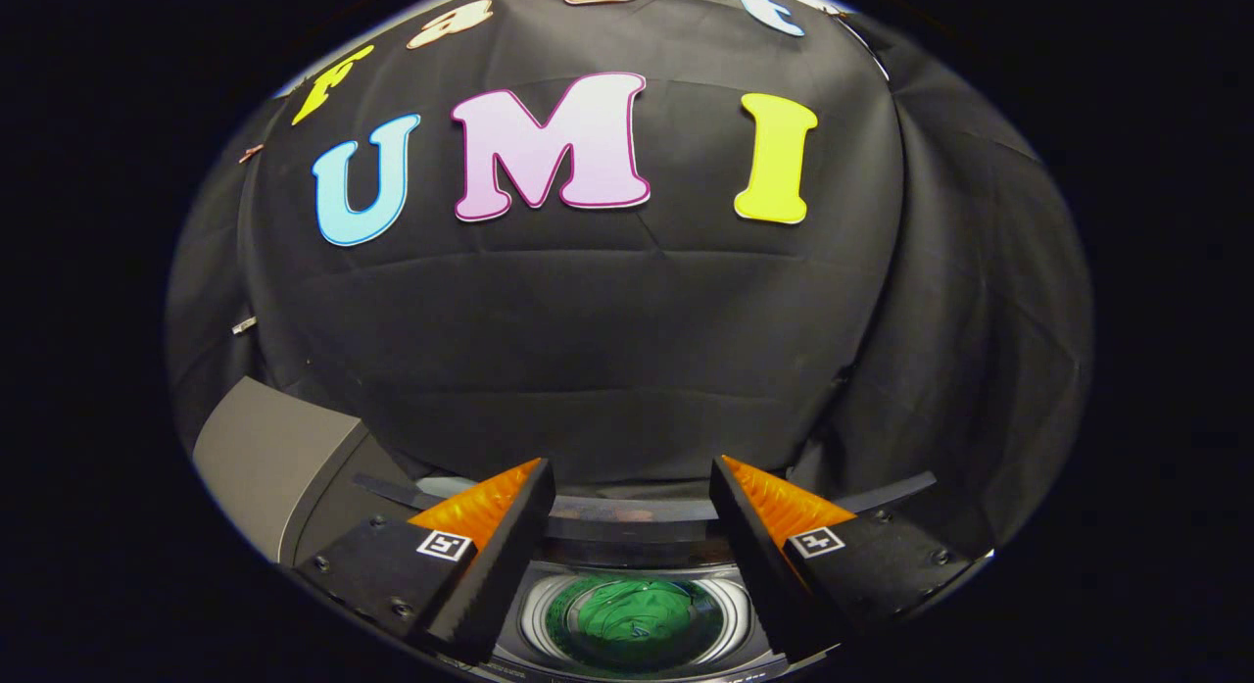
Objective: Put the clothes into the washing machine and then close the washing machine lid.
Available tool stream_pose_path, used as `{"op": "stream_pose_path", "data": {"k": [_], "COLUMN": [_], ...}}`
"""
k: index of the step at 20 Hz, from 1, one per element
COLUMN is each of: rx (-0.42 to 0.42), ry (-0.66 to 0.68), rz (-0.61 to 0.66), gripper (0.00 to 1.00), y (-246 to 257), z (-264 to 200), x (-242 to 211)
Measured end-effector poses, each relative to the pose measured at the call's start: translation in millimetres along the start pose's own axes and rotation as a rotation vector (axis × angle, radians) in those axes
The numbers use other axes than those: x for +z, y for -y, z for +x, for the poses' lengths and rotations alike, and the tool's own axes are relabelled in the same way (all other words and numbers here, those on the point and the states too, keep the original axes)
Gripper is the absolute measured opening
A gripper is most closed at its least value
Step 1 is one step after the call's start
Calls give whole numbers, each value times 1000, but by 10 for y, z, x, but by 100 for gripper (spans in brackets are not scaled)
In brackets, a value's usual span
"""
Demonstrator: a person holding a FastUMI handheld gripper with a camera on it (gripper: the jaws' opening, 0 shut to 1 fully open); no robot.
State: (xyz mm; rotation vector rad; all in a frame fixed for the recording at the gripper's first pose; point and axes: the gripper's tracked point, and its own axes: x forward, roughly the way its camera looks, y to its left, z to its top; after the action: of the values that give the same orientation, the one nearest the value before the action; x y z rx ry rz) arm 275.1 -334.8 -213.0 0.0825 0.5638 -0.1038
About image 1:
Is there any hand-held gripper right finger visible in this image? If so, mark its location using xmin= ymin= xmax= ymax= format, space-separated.
xmin=709 ymin=456 xmax=981 ymax=659

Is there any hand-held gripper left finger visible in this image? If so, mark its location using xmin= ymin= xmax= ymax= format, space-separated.
xmin=292 ymin=458 xmax=556 ymax=664

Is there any white washing machine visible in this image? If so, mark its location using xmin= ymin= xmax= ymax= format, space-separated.
xmin=431 ymin=526 xmax=844 ymax=683

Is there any green polo shirt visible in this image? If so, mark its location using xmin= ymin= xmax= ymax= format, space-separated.
xmin=544 ymin=575 xmax=726 ymax=669

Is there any black backdrop cloth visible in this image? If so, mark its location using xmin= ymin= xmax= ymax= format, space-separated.
xmin=165 ymin=0 xmax=1095 ymax=557

